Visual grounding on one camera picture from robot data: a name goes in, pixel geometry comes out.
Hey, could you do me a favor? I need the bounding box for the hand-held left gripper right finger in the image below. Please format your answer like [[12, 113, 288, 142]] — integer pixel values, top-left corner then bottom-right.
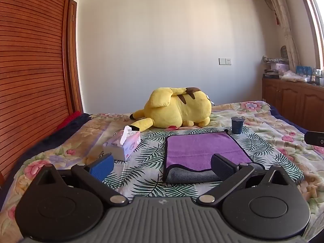
[[197, 154, 297, 206]]

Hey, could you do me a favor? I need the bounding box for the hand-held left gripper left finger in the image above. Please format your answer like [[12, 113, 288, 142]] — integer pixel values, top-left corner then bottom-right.
[[25, 154, 128, 206]]

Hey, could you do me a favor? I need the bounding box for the purple and grey towel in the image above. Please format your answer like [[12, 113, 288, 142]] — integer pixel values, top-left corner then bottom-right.
[[162, 132, 265, 183]]

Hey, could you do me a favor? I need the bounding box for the dark blue blanket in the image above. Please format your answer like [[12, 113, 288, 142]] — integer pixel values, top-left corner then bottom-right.
[[270, 105, 312, 135], [0, 113, 93, 204]]

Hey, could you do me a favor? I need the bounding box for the tissue box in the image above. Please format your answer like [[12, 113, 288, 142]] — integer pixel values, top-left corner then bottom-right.
[[102, 125, 141, 161]]

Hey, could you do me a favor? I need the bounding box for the dark blue cup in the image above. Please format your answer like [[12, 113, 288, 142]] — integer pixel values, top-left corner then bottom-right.
[[231, 116, 245, 134]]

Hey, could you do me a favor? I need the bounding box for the leaf print cloth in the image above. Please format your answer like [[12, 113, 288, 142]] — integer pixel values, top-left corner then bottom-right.
[[101, 128, 304, 201]]

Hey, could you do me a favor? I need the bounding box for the wooden cabinet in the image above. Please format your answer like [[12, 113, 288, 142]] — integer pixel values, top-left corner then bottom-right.
[[262, 78, 324, 135]]

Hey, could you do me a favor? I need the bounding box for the red cloth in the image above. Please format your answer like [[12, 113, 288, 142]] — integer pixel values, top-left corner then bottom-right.
[[56, 111, 81, 131]]

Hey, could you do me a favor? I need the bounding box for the white plastic bag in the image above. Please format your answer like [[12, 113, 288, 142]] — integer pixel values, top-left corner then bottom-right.
[[280, 70, 305, 82]]

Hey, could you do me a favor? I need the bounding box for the blue box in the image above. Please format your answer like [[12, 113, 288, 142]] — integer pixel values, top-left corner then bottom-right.
[[296, 65, 313, 78]]

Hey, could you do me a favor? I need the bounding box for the yellow plush toy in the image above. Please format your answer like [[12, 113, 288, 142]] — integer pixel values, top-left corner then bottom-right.
[[130, 87, 212, 132]]

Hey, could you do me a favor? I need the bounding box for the stack of boxes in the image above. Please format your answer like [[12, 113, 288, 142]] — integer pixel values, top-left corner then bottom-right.
[[262, 55, 289, 79]]

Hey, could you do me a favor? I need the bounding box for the wooden slatted wardrobe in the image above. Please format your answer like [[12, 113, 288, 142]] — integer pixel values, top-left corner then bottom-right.
[[0, 0, 84, 181]]

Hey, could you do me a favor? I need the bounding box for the beige curtain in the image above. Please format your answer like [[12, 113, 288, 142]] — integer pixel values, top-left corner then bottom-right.
[[261, 0, 302, 73]]

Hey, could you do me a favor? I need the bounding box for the wooden window frame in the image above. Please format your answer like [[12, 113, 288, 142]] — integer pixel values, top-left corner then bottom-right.
[[295, 0, 324, 72]]

